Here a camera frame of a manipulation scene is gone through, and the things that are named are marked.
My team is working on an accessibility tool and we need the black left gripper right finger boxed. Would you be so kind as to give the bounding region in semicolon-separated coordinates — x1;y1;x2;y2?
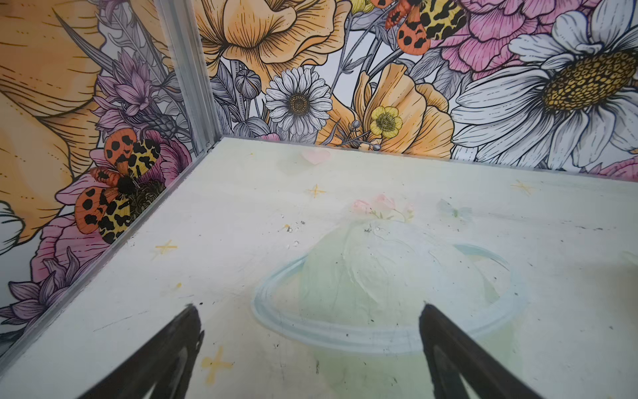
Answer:
419;304;541;399

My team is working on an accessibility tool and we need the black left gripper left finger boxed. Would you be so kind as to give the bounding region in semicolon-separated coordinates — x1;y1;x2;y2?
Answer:
81;304;204;398

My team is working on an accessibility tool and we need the aluminium corner post left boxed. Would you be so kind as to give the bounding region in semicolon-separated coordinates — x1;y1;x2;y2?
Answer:
156;0;222;156

